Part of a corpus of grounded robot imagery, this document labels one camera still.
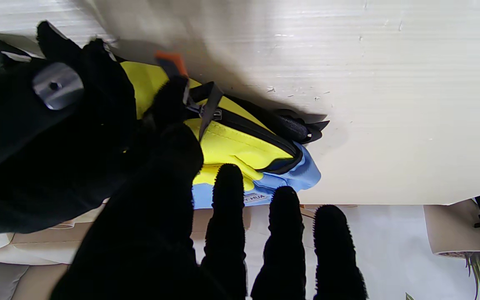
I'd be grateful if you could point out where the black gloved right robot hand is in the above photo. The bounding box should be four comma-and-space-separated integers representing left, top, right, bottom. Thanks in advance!
0, 21, 137, 239

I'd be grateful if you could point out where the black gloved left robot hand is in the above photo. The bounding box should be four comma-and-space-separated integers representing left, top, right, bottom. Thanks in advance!
50, 77, 368, 300

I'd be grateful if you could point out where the blue and yellow school backpack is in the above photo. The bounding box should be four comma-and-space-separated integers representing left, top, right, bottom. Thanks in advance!
117, 51, 331, 210

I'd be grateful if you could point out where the beige sofa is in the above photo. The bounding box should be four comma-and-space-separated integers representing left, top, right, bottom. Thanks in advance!
0, 204, 307, 300

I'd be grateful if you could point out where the beige plant pot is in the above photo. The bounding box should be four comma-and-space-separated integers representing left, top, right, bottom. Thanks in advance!
423, 199, 480, 258

